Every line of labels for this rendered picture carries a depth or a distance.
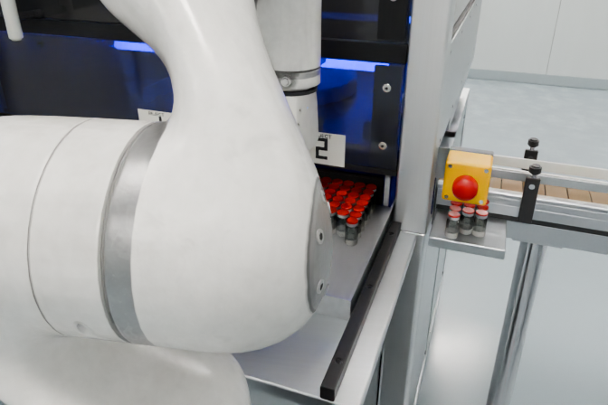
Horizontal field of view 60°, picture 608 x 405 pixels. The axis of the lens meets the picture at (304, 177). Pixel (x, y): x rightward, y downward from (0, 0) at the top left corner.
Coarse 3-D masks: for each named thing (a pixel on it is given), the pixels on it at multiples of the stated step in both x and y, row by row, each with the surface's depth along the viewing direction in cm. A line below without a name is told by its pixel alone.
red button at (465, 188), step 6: (456, 180) 84; (462, 180) 83; (468, 180) 83; (474, 180) 83; (456, 186) 84; (462, 186) 83; (468, 186) 83; (474, 186) 83; (456, 192) 84; (462, 192) 83; (468, 192) 83; (474, 192) 83; (462, 198) 84; (468, 198) 84
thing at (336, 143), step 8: (320, 136) 92; (328, 136) 91; (336, 136) 91; (344, 136) 90; (320, 144) 93; (328, 144) 92; (336, 144) 92; (344, 144) 91; (312, 152) 94; (320, 152) 93; (328, 152) 93; (336, 152) 92; (344, 152) 92; (320, 160) 94; (328, 160) 93; (336, 160) 93; (344, 160) 92
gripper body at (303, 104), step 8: (312, 88) 77; (288, 96) 74; (296, 96) 75; (304, 96) 76; (312, 96) 79; (296, 104) 74; (304, 104) 76; (312, 104) 79; (296, 112) 74; (304, 112) 76; (312, 112) 80; (296, 120) 75; (304, 120) 77; (312, 120) 80; (304, 128) 77; (312, 128) 81; (304, 136) 78; (312, 136) 81; (312, 144) 82
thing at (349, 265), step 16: (384, 208) 102; (368, 224) 96; (384, 224) 90; (336, 240) 91; (368, 240) 91; (336, 256) 87; (352, 256) 87; (368, 256) 81; (336, 272) 83; (352, 272) 83; (368, 272) 82; (336, 288) 79; (352, 288) 79; (320, 304) 74; (336, 304) 73; (352, 304) 73
